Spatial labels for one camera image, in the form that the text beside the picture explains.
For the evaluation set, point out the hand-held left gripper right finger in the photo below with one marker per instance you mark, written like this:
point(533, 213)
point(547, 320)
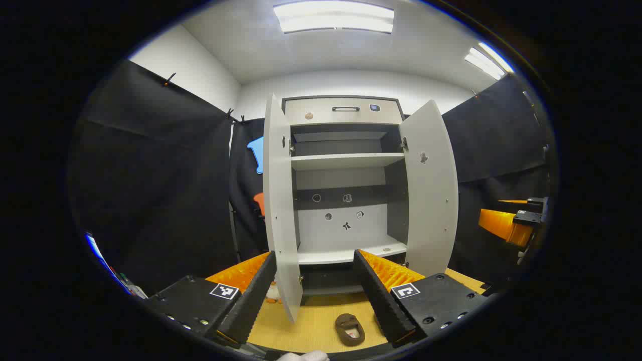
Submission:
point(383, 301)

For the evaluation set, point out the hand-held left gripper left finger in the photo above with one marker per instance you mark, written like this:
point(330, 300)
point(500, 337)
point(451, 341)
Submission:
point(251, 301)

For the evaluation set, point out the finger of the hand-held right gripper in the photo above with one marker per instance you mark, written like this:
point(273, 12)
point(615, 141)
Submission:
point(537, 201)
point(501, 224)

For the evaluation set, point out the brown shoe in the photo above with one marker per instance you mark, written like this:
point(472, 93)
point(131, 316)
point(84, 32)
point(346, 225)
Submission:
point(348, 328)

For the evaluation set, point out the light grey shoe cabinet door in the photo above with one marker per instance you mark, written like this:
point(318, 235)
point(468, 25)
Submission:
point(281, 210)
point(431, 200)

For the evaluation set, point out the light grey shoe cabinet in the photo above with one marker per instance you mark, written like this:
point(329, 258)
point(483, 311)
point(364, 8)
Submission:
point(346, 225)

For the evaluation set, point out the white cabinet shelf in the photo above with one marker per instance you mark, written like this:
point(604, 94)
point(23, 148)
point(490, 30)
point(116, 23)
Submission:
point(346, 160)
point(346, 253)

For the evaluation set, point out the beige cabinet drawer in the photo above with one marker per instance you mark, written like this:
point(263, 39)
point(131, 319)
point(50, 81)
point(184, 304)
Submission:
point(321, 114)

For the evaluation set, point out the penguin plush toy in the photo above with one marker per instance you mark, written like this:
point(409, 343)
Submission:
point(272, 293)

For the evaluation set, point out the grey backdrop stand pole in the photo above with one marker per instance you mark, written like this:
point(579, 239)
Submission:
point(233, 230)

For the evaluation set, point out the ceiling light panel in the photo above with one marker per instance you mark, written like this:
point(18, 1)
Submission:
point(486, 61)
point(333, 17)

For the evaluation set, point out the black backdrop cloth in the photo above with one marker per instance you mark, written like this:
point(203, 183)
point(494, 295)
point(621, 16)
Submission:
point(150, 175)

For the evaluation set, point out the computer monitor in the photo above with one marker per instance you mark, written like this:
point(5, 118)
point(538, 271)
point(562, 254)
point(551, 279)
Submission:
point(95, 250)

